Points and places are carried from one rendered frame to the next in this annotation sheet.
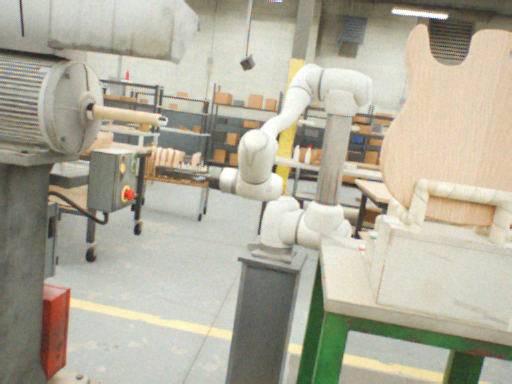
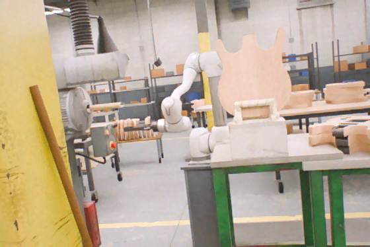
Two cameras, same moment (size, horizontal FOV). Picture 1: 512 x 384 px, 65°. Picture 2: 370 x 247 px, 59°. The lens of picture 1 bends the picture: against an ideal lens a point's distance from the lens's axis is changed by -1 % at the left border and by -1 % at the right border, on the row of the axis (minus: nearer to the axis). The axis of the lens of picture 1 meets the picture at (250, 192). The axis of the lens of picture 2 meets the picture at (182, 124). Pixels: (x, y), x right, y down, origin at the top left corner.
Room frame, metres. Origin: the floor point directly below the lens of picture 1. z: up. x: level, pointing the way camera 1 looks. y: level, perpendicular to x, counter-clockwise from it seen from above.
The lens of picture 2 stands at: (-0.77, -0.16, 1.32)
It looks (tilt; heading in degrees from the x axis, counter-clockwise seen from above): 7 degrees down; 3
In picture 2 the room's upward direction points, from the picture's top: 7 degrees counter-clockwise
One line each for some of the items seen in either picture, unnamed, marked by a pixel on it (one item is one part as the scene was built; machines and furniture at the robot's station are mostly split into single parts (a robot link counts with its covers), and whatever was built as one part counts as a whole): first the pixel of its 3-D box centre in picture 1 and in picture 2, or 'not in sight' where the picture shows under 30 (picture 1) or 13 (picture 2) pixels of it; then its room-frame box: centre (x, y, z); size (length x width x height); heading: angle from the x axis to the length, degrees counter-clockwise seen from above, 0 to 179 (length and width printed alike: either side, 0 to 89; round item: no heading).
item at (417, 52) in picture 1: (424, 48); (222, 47); (0.89, -0.32, 1.48); 0.07 x 0.04 x 0.09; 81
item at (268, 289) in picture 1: (263, 324); (205, 204); (1.80, -0.15, 0.35); 0.28 x 0.28 x 0.70; 75
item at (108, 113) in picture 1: (128, 116); (106, 106); (1.10, 0.36, 1.25); 0.18 x 0.03 x 0.03; 83
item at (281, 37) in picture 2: not in sight; (277, 38); (0.85, -0.58, 1.49); 0.07 x 0.04 x 0.10; 81
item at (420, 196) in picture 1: (417, 208); (238, 114); (0.85, -0.36, 1.15); 0.03 x 0.03 x 0.09
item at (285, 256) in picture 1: (271, 247); (198, 158); (1.80, -0.13, 0.73); 0.22 x 0.18 x 0.06; 75
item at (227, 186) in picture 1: (229, 181); (162, 125); (1.39, 0.08, 1.07); 0.09 x 0.06 x 0.09; 173
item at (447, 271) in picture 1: (439, 267); (257, 137); (0.88, -0.45, 1.02); 0.27 x 0.15 x 0.17; 82
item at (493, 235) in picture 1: (501, 221); (273, 111); (0.82, -0.52, 1.15); 0.03 x 0.03 x 0.09
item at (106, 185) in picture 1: (90, 185); (92, 145); (1.37, 0.55, 0.99); 0.24 x 0.21 x 0.26; 83
